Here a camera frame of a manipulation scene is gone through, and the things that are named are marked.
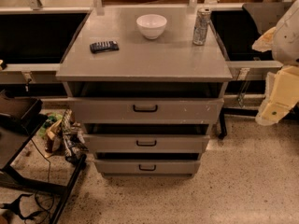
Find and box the grey middle drawer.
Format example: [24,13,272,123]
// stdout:
[84,134,209,153]

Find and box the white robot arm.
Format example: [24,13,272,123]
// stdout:
[252,0,299,126]

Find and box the grey drawer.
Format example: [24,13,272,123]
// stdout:
[70,98,223,124]
[84,134,209,153]
[94,160,200,175]

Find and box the grey drawer cabinet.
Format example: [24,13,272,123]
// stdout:
[55,5,234,179]

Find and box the silver drink can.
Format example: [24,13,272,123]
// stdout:
[192,8,211,46]

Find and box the black cable on floor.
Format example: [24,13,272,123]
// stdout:
[0,133,56,224]

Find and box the grey bottom drawer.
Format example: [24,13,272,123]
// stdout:
[94,160,200,175]

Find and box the pile of snack bags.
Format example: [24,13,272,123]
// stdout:
[38,109,88,165]

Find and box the black tray on table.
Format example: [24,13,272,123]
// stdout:
[0,90,42,133]

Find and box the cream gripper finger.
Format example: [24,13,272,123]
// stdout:
[255,99,290,126]

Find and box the black table left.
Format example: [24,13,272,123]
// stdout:
[0,113,88,224]

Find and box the white bowl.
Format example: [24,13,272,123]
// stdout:
[136,14,167,39]

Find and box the grey top drawer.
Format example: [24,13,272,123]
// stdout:
[70,98,223,124]

